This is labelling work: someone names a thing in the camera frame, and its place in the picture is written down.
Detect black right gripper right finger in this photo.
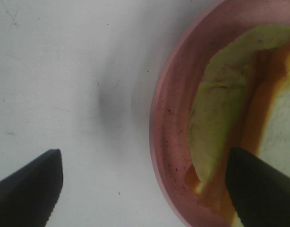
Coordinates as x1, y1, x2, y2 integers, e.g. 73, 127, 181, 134
225, 148, 290, 227

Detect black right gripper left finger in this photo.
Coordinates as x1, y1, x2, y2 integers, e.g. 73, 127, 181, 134
0, 149, 63, 227

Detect toast sandwich with lettuce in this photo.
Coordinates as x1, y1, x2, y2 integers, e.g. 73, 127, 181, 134
188, 24, 290, 227

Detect pink round plate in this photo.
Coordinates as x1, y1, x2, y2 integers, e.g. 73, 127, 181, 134
149, 0, 290, 227

